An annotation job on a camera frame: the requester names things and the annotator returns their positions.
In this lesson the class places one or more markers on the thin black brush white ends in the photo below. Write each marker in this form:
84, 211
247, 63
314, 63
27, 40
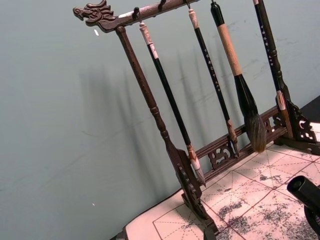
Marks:
165, 82

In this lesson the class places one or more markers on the dark wooden dragon brush rack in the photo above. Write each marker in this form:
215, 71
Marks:
140, 75

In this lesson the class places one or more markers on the black brush with gold lettering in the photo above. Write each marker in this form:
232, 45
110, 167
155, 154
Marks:
212, 72

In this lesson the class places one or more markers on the pale gridded calligraphy practice mat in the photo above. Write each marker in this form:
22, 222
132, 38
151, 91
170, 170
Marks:
250, 190

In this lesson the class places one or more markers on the black brush with white lettering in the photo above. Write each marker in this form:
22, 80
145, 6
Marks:
265, 42

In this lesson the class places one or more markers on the black table cloth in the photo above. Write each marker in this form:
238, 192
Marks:
312, 112

